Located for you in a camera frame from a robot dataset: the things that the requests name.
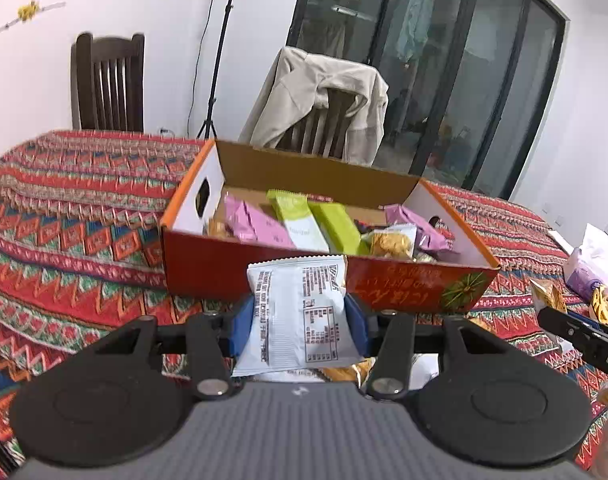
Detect green white snack packet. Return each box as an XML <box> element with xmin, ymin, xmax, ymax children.
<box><xmin>266</xmin><ymin>189</ymin><xmax>331</xmax><ymax>253</ymax></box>

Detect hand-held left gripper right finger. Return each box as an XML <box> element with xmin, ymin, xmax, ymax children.
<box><xmin>344</xmin><ymin>294</ymin><xmax>515</xmax><ymax>402</ymax></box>

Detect glass sliding door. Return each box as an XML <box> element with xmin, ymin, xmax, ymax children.
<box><xmin>286</xmin><ymin>0</ymin><xmax>570</xmax><ymax>201</ymax></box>

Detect black tripod stand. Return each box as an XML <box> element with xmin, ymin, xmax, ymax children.
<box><xmin>196</xmin><ymin>0</ymin><xmax>245</xmax><ymax>141</ymax></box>

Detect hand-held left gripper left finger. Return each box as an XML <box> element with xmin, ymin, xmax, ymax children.
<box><xmin>91</xmin><ymin>297</ymin><xmax>257</xmax><ymax>402</ymax></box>

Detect orange cardboard box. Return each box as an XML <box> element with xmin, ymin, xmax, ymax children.
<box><xmin>160</xmin><ymin>139</ymin><xmax>501</xmax><ymax>315</ymax></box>

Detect red patterned tablecloth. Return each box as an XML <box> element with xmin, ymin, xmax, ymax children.
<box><xmin>0</xmin><ymin>129</ymin><xmax>608</xmax><ymax>480</ymax></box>

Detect black cable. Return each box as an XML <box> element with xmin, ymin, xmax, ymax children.
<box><xmin>186</xmin><ymin>0</ymin><xmax>222</xmax><ymax>136</ymax></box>

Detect small golden snack packet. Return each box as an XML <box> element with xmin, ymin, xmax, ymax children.
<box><xmin>529</xmin><ymin>279</ymin><xmax>568</xmax><ymax>317</ymax></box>

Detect yellow flower branches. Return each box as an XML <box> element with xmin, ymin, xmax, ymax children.
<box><xmin>0</xmin><ymin>0</ymin><xmax>67</xmax><ymax>58</ymax></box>

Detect hanging pale blue garment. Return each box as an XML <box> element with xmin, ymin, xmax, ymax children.
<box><xmin>396</xmin><ymin>0</ymin><xmax>437</xmax><ymax>63</ymax></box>

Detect wooden chair with jacket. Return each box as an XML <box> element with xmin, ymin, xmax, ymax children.
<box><xmin>276</xmin><ymin>87</ymin><xmax>357</xmax><ymax>161</ymax></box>

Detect dark wooden chair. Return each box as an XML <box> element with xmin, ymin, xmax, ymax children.
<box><xmin>70</xmin><ymin>32</ymin><xmax>146</xmax><ymax>133</ymax></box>

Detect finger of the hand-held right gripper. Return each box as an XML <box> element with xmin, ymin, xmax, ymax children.
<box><xmin>536</xmin><ymin>306</ymin><xmax>592</xmax><ymax>353</ymax></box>

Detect beige jacket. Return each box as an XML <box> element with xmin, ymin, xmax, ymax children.
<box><xmin>238</xmin><ymin>46</ymin><xmax>390</xmax><ymax>166</ymax></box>

